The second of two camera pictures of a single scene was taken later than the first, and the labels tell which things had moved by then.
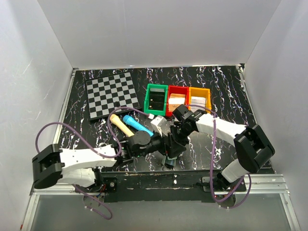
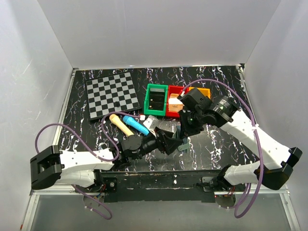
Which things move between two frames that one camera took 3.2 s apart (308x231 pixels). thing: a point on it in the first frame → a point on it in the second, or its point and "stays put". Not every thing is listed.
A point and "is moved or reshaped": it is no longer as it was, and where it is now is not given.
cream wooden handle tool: [115, 119] stays put
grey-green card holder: [170, 160] is moved or reshaped
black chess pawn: [117, 104] stays put
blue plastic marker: [129, 120] stays put
